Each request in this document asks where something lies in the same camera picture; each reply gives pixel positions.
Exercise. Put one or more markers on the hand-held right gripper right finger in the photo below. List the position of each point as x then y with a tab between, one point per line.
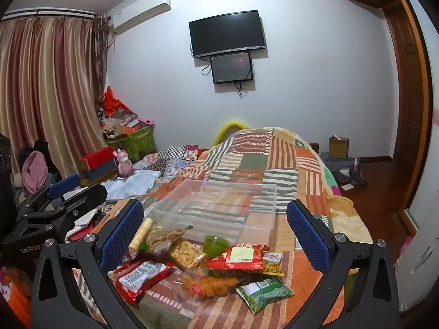
307	236

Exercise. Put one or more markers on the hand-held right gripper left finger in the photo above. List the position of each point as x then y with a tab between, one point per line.
121	236

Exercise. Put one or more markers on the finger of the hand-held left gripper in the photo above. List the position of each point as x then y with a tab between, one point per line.
87	195
63	184

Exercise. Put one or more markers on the cream cracker roll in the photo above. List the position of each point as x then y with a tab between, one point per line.
142	233

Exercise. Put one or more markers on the brown snack bag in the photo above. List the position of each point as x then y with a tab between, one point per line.
164	238

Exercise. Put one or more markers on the clear plastic container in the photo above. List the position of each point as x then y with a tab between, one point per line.
219	212

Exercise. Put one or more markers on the clear bag of orange snacks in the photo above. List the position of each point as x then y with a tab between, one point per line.
205	284

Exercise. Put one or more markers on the dark flat box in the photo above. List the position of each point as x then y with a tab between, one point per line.
101	173

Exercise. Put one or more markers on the pink cloth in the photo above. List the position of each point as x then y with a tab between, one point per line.
34	171

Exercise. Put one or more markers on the red flat box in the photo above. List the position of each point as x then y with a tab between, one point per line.
97	157

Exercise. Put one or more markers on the small yellow snack packet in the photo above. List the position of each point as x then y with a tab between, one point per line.
272	264

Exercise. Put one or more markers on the red packet with white label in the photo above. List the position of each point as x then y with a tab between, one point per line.
137	277

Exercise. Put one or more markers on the white cloth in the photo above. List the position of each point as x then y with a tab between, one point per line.
133	185

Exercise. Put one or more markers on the pink plush toy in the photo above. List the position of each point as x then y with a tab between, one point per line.
125	164

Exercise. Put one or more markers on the yellow puffs packet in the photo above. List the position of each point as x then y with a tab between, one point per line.
187	252

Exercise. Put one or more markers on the green patterned box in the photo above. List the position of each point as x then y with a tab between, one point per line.
137	144

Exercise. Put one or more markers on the green peas packet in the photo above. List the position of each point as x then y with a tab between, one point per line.
264	294

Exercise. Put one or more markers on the dark bag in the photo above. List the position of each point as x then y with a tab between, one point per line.
343	171

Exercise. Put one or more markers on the pile of papers and boxes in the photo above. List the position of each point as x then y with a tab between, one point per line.
120	121

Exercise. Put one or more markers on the checkered patchwork quilt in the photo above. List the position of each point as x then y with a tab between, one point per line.
171	162

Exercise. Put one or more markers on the red packet with yellow label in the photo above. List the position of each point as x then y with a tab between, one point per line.
219	264

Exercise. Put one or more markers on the green jelly cup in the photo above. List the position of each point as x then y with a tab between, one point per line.
214	245

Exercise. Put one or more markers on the brown cardboard box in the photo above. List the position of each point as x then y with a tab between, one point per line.
339	147

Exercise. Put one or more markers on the red plastic bag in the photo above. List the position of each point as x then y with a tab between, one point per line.
111	102

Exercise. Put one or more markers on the striped brown curtain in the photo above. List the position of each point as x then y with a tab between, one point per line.
48	85

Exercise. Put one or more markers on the striped patchwork blanket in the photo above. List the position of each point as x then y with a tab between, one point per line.
240	157

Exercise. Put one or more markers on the yellow hoop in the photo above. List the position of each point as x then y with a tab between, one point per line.
228	126

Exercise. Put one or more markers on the white air conditioner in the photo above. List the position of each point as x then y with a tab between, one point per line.
144	10

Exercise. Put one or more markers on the brown wooden door frame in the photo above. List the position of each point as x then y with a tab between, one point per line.
411	109

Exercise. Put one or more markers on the small black wall monitor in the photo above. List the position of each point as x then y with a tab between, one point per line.
231	68

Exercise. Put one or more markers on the black wall television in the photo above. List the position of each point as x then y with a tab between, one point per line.
226	34

